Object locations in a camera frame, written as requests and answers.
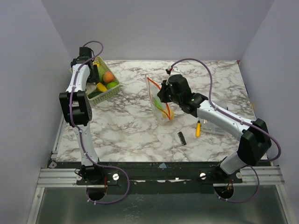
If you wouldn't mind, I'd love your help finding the green toy vegetable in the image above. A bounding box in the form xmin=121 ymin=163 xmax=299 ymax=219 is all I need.
xmin=154 ymin=97 xmax=164 ymax=111

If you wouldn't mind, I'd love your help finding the clear zip top bag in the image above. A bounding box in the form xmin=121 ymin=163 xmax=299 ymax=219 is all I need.
xmin=144 ymin=75 xmax=174 ymax=125

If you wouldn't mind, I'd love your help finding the yellow toy lemon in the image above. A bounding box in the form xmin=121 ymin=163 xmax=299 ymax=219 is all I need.
xmin=162 ymin=109 xmax=174 ymax=120

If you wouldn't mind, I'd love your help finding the small yellow toy pepper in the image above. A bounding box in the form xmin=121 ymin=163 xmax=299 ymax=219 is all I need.
xmin=96 ymin=83 xmax=107 ymax=92

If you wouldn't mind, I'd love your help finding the white toy garlic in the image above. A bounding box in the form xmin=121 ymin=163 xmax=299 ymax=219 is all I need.
xmin=85 ymin=85 xmax=96 ymax=95

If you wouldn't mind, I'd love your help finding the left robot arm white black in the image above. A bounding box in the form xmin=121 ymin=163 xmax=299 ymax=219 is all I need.
xmin=59 ymin=46 xmax=104 ymax=184

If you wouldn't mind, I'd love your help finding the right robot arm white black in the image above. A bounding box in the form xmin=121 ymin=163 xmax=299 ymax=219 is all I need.
xmin=157 ymin=74 xmax=271 ymax=183

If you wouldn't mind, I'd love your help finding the green toy cabbage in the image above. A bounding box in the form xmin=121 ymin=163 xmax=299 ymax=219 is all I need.
xmin=98 ymin=66 xmax=106 ymax=82

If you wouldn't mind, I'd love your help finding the peach toy fruit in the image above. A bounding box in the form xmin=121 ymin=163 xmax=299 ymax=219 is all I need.
xmin=103 ymin=71 xmax=114 ymax=84

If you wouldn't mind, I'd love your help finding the clear plastic screw box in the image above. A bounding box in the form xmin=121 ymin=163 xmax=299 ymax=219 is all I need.
xmin=202 ymin=100 xmax=228 ymax=135

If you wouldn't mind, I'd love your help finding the green plastic basket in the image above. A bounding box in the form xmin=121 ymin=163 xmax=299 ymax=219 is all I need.
xmin=66 ymin=56 xmax=121 ymax=105

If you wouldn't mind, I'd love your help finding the black bit holder strip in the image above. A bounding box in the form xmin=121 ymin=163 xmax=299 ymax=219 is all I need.
xmin=178 ymin=132 xmax=186 ymax=146

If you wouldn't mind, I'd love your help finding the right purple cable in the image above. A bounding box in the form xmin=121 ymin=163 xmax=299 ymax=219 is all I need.
xmin=171 ymin=58 xmax=282 ymax=204

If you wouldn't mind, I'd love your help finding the purple cable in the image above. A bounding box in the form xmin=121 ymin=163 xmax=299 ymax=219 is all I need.
xmin=171 ymin=58 xmax=282 ymax=204
xmin=69 ymin=41 xmax=131 ymax=205

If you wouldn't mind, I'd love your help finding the yellow handle screwdriver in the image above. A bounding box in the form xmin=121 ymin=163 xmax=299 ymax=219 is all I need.
xmin=196 ymin=120 xmax=201 ymax=138

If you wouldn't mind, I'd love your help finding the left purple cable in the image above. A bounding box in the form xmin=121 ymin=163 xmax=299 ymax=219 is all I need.
xmin=69 ymin=41 xmax=131 ymax=205

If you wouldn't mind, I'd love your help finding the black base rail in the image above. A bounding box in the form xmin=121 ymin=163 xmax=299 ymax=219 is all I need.
xmin=76 ymin=162 xmax=242 ymax=195

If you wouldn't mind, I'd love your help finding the aluminium extrusion rail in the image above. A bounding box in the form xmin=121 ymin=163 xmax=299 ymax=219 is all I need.
xmin=37 ymin=166 xmax=285 ymax=188

